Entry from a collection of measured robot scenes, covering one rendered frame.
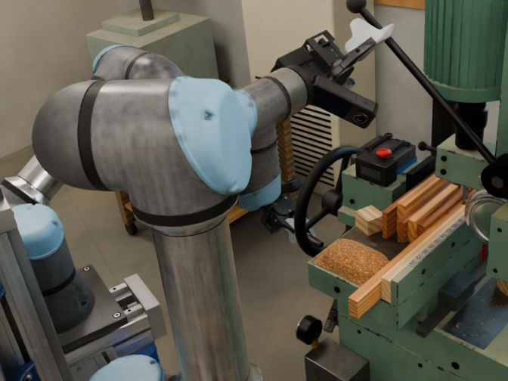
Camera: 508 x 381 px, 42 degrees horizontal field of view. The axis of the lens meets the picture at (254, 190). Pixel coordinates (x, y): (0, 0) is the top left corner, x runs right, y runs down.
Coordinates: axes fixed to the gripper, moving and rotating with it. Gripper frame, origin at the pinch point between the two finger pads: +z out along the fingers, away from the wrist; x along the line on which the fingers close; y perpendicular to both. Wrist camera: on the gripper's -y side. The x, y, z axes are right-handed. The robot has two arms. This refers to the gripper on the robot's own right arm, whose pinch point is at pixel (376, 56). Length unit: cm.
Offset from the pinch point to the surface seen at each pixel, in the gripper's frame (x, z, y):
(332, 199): 47.5, 9.8, -10.0
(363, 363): 49, -12, -42
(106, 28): 185, 81, 149
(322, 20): 97, 106, 58
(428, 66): -1.9, 6.2, -7.0
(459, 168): 11.0, 8.7, -24.0
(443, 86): -3.2, 3.7, -11.9
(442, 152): 11.3, 8.7, -19.6
